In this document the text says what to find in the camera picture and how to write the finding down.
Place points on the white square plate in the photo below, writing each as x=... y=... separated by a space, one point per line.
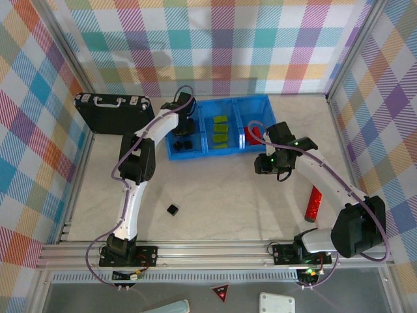
x=277 y=303

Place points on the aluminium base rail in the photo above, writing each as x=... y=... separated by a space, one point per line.
x=211 y=254

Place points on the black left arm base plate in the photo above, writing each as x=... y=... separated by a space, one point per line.
x=148 y=254

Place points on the red triangle button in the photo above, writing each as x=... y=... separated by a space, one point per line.
x=221 y=291

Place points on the black briefcase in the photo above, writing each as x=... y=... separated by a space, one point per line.
x=107 y=117

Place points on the aluminium frame post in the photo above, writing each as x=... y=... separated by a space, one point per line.
x=70 y=52
x=355 y=49

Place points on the red glitter toy microphone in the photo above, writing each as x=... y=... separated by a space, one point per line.
x=312 y=205

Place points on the light blue object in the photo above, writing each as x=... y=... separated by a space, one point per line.
x=177 y=307

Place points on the aluminium side rail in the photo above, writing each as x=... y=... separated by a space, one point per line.
x=88 y=143
x=346 y=153

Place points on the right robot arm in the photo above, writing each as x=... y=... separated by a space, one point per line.
x=358 y=228

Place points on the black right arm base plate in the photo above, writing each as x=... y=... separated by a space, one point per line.
x=281 y=254

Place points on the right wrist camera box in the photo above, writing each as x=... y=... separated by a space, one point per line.
x=267 y=145

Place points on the blue three-compartment bin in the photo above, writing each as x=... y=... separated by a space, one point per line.
x=208 y=153

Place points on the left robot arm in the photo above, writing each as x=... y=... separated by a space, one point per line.
x=137 y=159

